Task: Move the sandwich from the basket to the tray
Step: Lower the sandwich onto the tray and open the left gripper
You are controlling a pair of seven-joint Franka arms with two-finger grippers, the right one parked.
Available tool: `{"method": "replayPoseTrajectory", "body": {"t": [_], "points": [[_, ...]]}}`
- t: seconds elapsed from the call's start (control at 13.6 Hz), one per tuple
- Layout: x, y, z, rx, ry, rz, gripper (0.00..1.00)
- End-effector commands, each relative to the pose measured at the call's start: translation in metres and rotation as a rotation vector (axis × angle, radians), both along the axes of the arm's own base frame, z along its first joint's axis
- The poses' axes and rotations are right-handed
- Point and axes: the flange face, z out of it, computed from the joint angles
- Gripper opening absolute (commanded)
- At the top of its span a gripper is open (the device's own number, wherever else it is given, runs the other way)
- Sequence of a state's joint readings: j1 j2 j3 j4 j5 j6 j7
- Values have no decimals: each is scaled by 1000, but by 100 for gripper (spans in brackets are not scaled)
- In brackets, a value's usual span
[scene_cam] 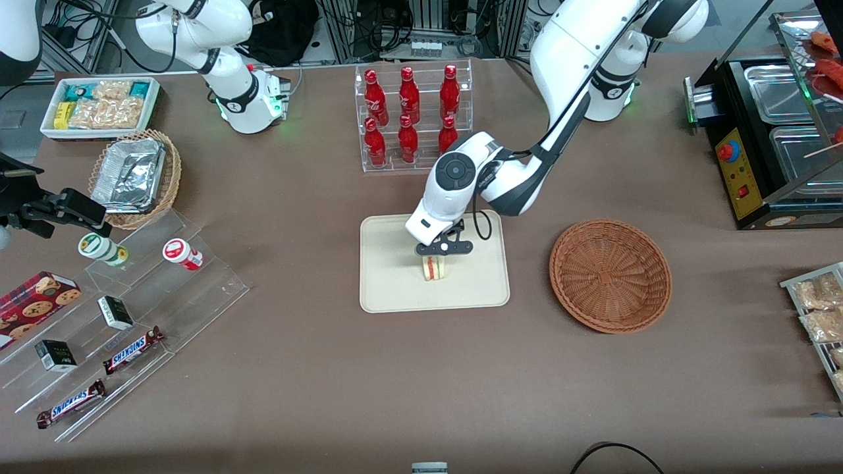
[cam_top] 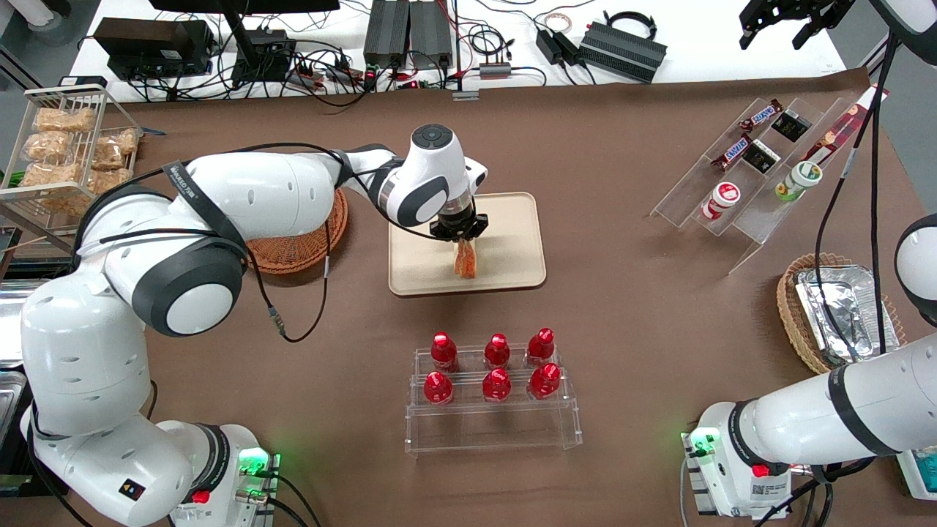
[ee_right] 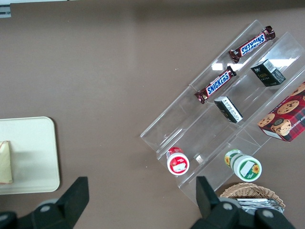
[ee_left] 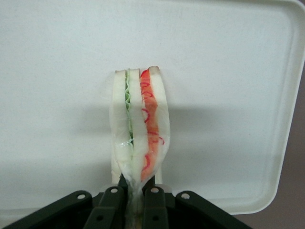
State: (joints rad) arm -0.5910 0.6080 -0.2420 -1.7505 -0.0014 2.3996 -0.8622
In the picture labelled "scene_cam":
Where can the grey white device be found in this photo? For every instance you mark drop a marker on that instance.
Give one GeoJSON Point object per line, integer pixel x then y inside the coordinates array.
{"type": "Point", "coordinates": [429, 468]}

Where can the green white drink cup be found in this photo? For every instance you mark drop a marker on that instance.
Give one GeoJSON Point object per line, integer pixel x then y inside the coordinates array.
{"type": "Point", "coordinates": [102, 249]}

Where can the teal snack packet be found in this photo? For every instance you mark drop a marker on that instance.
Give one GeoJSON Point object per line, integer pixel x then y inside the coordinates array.
{"type": "Point", "coordinates": [139, 89]}
{"type": "Point", "coordinates": [76, 91]}

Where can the round brown wicker basket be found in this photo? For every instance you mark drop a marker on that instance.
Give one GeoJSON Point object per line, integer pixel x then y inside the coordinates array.
{"type": "Point", "coordinates": [609, 276]}

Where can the clear bag of puffed snacks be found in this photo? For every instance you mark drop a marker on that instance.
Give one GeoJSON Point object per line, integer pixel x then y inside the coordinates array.
{"type": "Point", "coordinates": [112, 89]}
{"type": "Point", "coordinates": [108, 113]}

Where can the clear acrylic bottle rack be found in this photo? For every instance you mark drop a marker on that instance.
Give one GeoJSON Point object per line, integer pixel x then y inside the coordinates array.
{"type": "Point", "coordinates": [425, 112]}

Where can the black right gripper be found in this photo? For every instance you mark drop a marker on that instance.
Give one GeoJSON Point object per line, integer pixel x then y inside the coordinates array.
{"type": "Point", "coordinates": [14, 195]}

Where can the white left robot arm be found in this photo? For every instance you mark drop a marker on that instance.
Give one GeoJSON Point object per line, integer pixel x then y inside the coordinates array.
{"type": "Point", "coordinates": [573, 79]}

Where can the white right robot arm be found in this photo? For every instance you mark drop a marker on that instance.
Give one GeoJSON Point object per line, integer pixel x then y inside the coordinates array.
{"type": "Point", "coordinates": [230, 85]}

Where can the black bag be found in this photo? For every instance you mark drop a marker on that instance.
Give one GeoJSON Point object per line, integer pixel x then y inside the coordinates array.
{"type": "Point", "coordinates": [283, 29]}

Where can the red cookie box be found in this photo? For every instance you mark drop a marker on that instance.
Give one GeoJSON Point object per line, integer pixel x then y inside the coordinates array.
{"type": "Point", "coordinates": [33, 306]}

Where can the red white drink cup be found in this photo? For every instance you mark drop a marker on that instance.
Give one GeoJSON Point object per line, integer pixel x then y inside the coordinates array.
{"type": "Point", "coordinates": [183, 253]}

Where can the steel warmer pan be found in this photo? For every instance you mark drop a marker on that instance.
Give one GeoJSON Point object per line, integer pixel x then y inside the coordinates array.
{"type": "Point", "coordinates": [803, 155]}
{"type": "Point", "coordinates": [774, 92]}

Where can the cream plastic tray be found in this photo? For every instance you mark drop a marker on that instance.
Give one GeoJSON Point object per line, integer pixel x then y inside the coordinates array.
{"type": "Point", "coordinates": [395, 276]}

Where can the tray of packaged pastries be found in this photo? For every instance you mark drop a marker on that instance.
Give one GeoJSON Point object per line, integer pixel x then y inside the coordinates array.
{"type": "Point", "coordinates": [790, 284]}

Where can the white plastic snack bin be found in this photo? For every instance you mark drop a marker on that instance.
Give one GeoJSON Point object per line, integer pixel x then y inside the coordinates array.
{"type": "Point", "coordinates": [49, 128]}

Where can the white power strip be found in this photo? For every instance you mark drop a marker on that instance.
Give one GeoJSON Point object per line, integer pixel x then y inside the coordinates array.
{"type": "Point", "coordinates": [426, 49]}

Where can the red cola bottle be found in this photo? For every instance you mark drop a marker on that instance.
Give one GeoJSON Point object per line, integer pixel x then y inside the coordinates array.
{"type": "Point", "coordinates": [447, 137]}
{"type": "Point", "coordinates": [407, 139]}
{"type": "Point", "coordinates": [375, 92]}
{"type": "Point", "coordinates": [450, 89]}
{"type": "Point", "coordinates": [375, 141]}
{"type": "Point", "coordinates": [409, 89]}

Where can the black food warmer cabinet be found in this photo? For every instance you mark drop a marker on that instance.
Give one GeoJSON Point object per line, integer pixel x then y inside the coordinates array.
{"type": "Point", "coordinates": [751, 171]}

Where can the Snickers chocolate bar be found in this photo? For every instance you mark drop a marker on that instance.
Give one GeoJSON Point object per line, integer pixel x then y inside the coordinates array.
{"type": "Point", "coordinates": [71, 403]}
{"type": "Point", "coordinates": [132, 350]}

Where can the small black carton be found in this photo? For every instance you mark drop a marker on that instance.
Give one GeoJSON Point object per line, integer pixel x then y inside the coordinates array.
{"type": "Point", "coordinates": [56, 355]}
{"type": "Point", "coordinates": [116, 313]}

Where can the yellow snack packet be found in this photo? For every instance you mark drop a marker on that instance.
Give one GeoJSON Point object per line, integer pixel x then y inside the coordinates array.
{"type": "Point", "coordinates": [64, 115]}

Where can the small brown wicker basket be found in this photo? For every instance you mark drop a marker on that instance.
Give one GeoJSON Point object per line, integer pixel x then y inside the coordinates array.
{"type": "Point", "coordinates": [171, 178]}

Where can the clear bag of crackers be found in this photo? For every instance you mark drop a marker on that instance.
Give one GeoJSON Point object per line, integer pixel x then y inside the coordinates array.
{"type": "Point", "coordinates": [836, 357]}
{"type": "Point", "coordinates": [839, 382]}
{"type": "Point", "coordinates": [823, 326]}
{"type": "Point", "coordinates": [816, 293]}

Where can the clear acrylic stepped shelf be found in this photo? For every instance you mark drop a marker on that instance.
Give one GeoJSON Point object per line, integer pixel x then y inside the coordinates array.
{"type": "Point", "coordinates": [164, 303]}

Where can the aluminium foil tray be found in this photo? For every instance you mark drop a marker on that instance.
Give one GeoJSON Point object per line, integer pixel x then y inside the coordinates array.
{"type": "Point", "coordinates": [128, 174]}

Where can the wooden skewer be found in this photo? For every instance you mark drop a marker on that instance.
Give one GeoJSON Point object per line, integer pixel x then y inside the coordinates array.
{"type": "Point", "coordinates": [823, 151]}

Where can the triangle sandwich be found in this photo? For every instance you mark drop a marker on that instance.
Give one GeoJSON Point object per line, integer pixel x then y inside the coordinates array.
{"type": "Point", "coordinates": [435, 268]}

